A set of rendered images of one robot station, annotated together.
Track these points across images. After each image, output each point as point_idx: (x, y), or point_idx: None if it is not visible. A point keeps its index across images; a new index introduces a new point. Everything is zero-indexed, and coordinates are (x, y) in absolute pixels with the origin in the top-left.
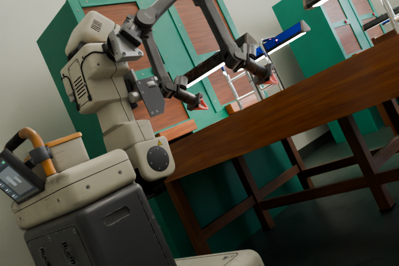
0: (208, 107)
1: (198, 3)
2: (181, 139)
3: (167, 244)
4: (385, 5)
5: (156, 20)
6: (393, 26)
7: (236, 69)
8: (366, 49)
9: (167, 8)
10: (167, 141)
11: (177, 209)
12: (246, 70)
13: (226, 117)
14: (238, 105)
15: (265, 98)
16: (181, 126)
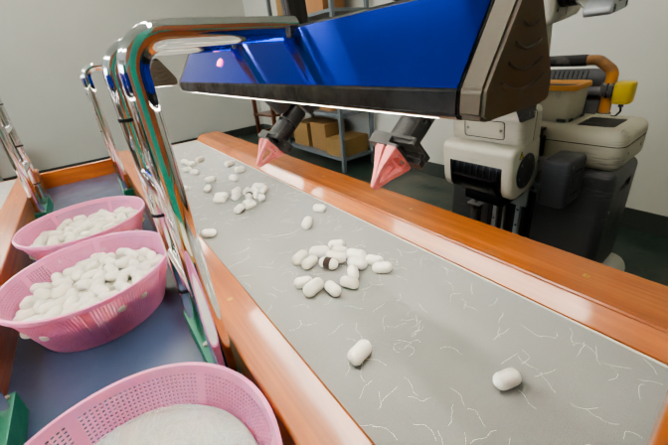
0: (371, 184)
1: None
2: (474, 221)
3: (452, 198)
4: (110, 131)
5: None
6: (120, 160)
7: (311, 112)
8: (248, 141)
9: None
10: (443, 148)
11: None
12: (301, 120)
13: (355, 179)
14: (222, 318)
15: (306, 162)
16: (658, 421)
